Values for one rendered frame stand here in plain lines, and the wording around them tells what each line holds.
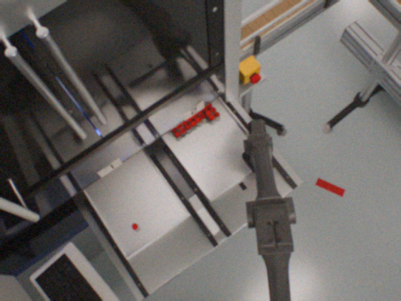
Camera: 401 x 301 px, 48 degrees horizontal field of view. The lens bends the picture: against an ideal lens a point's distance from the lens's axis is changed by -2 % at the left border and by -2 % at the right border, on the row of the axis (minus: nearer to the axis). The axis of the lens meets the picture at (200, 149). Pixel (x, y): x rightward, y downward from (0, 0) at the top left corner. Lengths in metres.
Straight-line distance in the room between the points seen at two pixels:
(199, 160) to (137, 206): 0.27
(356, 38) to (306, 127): 0.62
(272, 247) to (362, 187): 1.70
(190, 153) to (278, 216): 0.71
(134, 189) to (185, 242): 0.26
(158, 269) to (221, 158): 0.45
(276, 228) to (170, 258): 0.67
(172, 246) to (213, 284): 0.89
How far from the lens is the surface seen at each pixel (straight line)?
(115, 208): 1.65
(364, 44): 2.31
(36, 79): 0.88
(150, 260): 1.60
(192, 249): 1.59
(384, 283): 2.59
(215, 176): 1.63
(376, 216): 2.62
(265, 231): 0.99
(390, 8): 2.00
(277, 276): 1.02
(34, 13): 0.85
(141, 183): 1.65
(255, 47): 1.76
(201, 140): 1.67
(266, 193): 1.08
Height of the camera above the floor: 2.46
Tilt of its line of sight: 72 degrees down
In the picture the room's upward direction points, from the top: 10 degrees counter-clockwise
